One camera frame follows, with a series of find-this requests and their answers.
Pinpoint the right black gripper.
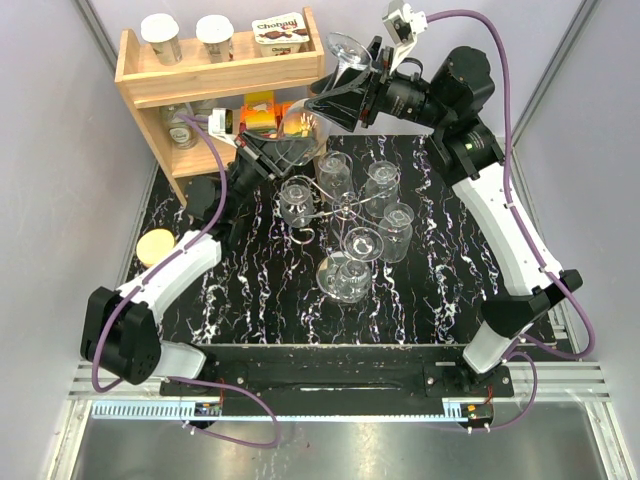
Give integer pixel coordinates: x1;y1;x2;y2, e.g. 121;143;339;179
300;39;447;137

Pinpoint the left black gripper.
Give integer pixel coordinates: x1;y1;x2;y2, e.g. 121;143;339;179
225;132;320;217

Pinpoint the clear stemmed wine glass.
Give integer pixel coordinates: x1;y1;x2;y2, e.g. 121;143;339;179
335;227;383;303
277;32;371;167

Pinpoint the ribbed goblet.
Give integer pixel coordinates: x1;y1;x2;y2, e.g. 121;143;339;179
317;151;354;203
364;161;400;218
279;177;315;228
378;202;414;263

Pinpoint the chrome wine glass rack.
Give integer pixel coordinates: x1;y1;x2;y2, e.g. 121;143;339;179
284;152;414;304

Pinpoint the round yellow wooden coaster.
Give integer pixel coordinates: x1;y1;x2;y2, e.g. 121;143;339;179
135;228;176;268

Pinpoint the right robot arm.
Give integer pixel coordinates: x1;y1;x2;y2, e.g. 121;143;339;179
307;33;583;396

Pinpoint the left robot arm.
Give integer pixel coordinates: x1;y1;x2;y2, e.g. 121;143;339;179
80;131;316;395

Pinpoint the pink sponge box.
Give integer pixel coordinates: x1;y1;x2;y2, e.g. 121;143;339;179
240;90;280;136

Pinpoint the Chobani yogurt tub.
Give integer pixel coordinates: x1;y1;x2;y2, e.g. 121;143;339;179
251;12;310;57

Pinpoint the right clear glass bottle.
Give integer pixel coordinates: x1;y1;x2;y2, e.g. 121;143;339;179
190;99;219;118

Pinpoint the clear glass bottle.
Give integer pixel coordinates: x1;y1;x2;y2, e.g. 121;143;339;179
159;103;197;150
190;99;219;118

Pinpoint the left clear glass bottle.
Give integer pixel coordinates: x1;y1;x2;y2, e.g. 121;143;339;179
159;103;197;150

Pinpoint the wooden two-tier shelf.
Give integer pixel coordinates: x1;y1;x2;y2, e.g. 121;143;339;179
115;7;325;203

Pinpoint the right white lidded cup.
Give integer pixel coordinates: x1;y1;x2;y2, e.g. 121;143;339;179
196;14;234;63

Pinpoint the white lidded cup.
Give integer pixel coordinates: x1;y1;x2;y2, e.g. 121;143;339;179
196;14;234;63
140;13;182;66

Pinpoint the left white lidded cup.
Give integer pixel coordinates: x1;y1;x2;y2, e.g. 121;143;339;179
140;13;182;66

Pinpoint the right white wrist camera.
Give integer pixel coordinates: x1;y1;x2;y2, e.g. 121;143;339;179
382;0;428;72

